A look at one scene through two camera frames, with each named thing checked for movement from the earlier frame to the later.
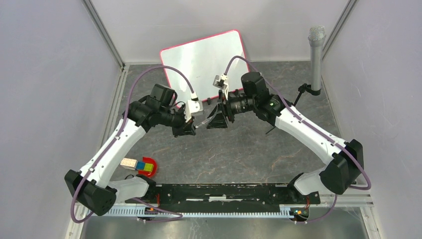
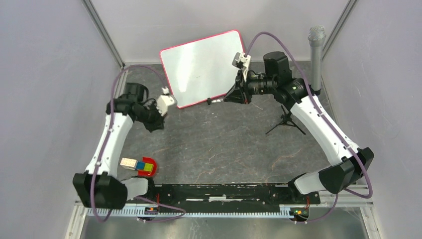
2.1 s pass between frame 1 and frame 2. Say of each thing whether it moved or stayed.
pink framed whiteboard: stayed
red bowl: stayed
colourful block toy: stayed
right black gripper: moved
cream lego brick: stayed
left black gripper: moved
